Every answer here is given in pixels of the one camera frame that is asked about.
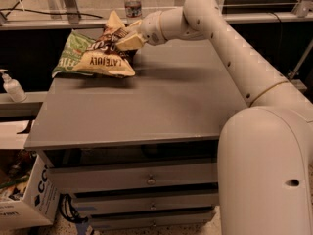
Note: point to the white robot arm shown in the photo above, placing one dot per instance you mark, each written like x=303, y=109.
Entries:
x=264, y=150

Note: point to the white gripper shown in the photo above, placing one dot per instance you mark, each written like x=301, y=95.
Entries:
x=152, y=27

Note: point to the clear plastic water bottle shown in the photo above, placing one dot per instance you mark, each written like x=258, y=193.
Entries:
x=133, y=10

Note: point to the white cardboard box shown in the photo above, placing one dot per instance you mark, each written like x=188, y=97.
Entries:
x=27, y=197

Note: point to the grey drawer cabinet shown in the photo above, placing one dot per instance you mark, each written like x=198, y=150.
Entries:
x=139, y=151

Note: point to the metal railing frame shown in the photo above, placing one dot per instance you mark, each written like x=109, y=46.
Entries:
x=36, y=14

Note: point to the white pump dispenser bottle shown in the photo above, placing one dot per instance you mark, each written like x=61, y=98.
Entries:
x=12, y=87

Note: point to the green jalapeno chip bag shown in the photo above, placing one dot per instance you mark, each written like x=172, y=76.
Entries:
x=75, y=47

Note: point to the brown sea salt chip bag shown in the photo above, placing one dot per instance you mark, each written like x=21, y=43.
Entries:
x=103, y=57

